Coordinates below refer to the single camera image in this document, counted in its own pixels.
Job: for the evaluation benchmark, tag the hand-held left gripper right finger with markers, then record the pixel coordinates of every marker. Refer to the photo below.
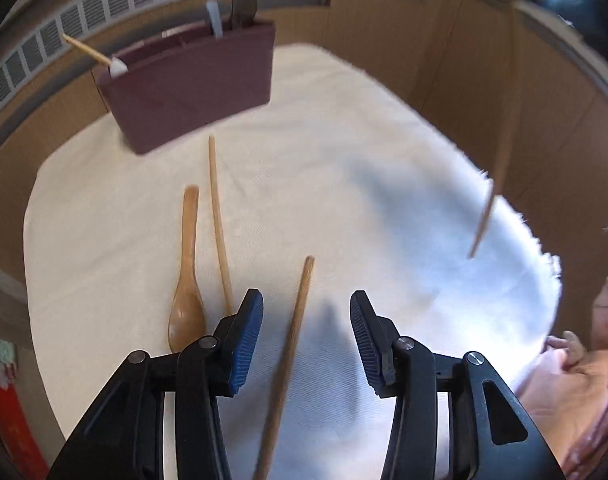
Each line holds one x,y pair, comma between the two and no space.
366,345

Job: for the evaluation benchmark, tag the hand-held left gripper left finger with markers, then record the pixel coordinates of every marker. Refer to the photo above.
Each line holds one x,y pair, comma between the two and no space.
246,340

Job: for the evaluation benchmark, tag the wooden chopstick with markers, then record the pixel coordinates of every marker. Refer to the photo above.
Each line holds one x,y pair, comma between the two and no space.
219,230
86,50
484,225
294,340

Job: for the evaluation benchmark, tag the maroon utensil holder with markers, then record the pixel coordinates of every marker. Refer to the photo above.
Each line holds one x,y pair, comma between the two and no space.
194,85

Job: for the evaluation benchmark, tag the white spoon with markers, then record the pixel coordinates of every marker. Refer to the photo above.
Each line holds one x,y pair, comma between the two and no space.
118,67

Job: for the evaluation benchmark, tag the metal spoon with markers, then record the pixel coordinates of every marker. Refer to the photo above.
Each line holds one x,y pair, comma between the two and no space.
237,7

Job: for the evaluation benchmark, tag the wooden spoon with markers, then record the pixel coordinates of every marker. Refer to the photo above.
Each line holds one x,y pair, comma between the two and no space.
186,315

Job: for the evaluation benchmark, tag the white woven cloth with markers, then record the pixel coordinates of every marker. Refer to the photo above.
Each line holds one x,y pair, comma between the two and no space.
359,185

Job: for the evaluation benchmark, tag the person's pink clothing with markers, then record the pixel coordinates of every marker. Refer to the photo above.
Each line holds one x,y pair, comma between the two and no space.
574,400

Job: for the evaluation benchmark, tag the red box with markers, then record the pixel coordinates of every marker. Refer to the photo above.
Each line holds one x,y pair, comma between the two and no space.
9,425

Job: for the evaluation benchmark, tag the long grey vent grille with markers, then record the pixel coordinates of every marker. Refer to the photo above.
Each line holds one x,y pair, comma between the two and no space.
84,10

